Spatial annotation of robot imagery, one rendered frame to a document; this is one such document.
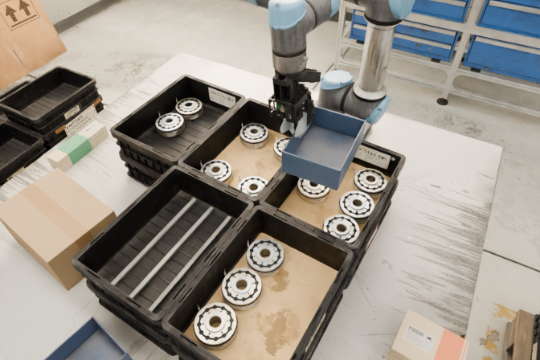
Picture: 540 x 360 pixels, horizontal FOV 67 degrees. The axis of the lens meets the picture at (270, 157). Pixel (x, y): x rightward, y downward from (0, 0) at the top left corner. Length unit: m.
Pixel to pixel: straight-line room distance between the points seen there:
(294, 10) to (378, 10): 0.47
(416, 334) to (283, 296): 0.35
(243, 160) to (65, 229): 0.58
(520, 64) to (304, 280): 2.28
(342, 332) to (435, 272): 0.35
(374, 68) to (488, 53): 1.71
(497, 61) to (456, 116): 0.44
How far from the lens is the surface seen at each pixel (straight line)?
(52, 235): 1.33
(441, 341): 1.19
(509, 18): 2.93
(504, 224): 2.56
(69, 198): 1.40
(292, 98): 0.93
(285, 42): 0.86
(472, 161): 1.75
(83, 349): 1.29
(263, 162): 1.39
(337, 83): 1.50
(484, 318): 2.20
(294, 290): 1.12
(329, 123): 1.13
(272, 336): 1.07
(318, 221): 1.24
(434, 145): 1.76
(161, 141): 1.53
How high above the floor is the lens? 1.82
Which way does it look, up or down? 45 degrees down
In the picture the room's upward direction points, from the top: 1 degrees counter-clockwise
